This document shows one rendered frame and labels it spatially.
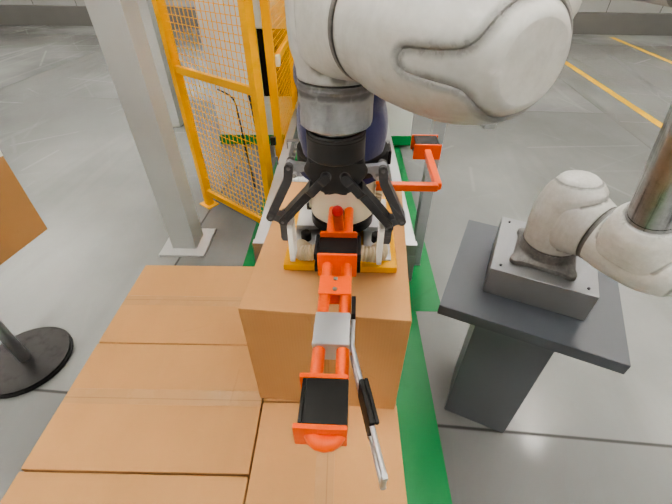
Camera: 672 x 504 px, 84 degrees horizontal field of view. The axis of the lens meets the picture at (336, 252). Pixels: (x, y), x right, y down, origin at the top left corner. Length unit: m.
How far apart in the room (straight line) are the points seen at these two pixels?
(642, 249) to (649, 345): 1.53
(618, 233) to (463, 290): 0.44
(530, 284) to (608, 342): 0.25
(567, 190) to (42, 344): 2.36
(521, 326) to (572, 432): 0.89
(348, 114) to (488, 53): 0.21
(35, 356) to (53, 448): 1.09
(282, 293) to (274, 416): 0.42
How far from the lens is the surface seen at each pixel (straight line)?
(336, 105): 0.43
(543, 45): 0.28
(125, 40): 2.19
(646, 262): 1.08
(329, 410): 0.56
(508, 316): 1.22
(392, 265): 0.95
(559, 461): 1.93
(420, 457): 1.75
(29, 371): 2.36
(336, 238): 0.82
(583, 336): 1.27
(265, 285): 0.94
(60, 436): 1.38
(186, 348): 1.39
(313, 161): 0.50
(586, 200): 1.14
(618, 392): 2.25
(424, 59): 0.28
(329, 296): 0.71
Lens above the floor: 1.60
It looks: 40 degrees down
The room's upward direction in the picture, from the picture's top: straight up
